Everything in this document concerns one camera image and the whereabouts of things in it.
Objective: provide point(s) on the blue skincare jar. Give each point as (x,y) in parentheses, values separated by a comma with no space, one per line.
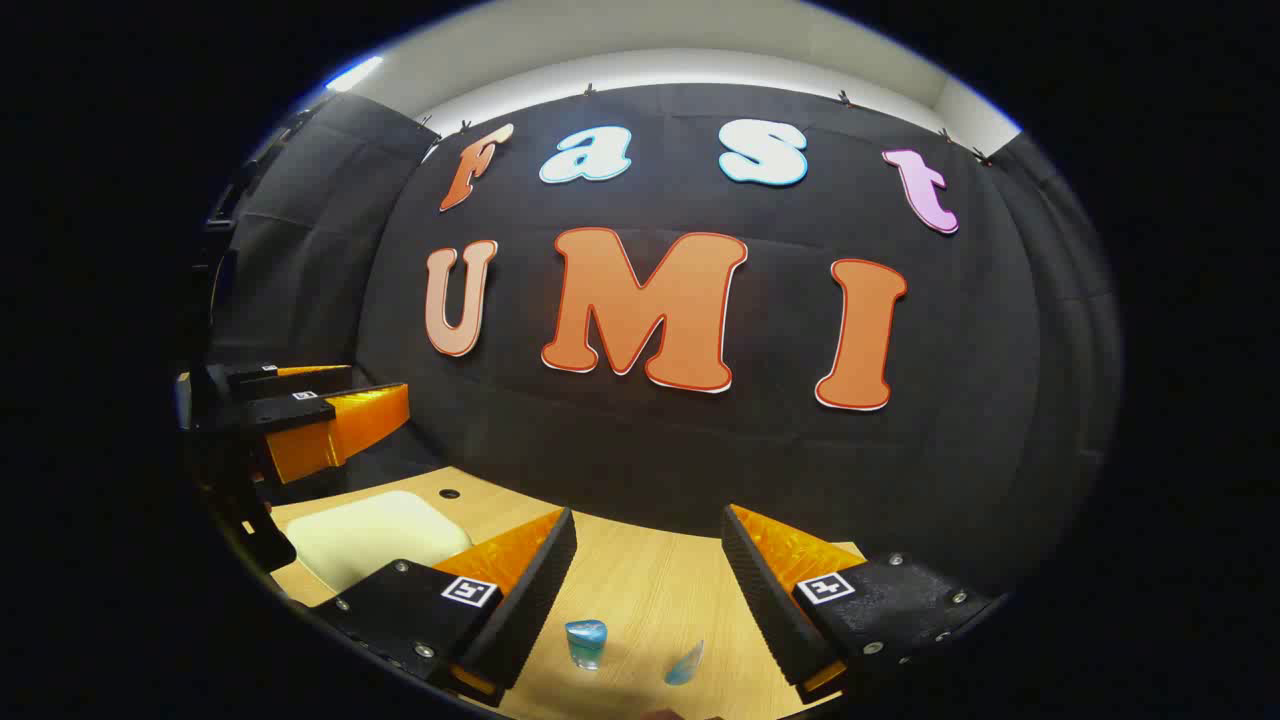
(586,645)

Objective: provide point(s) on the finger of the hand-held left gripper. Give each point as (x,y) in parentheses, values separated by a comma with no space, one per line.
(330,425)
(275,382)

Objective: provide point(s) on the blue and white skincare tube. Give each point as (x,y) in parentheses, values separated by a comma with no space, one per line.
(688,667)

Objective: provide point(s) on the pale yellow small suitcase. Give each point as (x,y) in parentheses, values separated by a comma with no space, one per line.
(370,535)

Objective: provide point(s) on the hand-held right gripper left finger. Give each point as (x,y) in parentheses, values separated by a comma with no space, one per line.
(540,590)

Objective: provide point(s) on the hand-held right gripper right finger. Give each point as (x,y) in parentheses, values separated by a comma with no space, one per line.
(765,600)

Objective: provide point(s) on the ceiling light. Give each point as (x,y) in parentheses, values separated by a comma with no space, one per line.
(355,73)

